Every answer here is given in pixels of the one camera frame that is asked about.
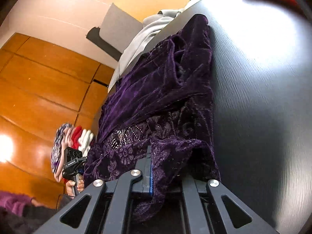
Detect purple velvet embroidered garment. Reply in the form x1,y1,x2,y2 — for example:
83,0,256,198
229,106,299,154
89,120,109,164
84,14,220,222

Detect person's left hand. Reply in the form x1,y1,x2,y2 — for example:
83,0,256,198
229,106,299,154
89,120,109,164
54,164,85,197

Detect beige pink folded garment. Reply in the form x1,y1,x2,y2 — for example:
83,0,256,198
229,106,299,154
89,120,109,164
61,127,74,150

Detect white fluffy folded garment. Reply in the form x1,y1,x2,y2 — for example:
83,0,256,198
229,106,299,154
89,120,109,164
78,129,94,157

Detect red folded sweater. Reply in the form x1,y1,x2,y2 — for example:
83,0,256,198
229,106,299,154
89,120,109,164
70,126,82,150

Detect grey yellow blue cushion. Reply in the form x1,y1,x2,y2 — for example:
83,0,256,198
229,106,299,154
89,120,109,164
86,0,190,61

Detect light grey garment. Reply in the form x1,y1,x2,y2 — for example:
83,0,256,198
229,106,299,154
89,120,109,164
108,8,185,92

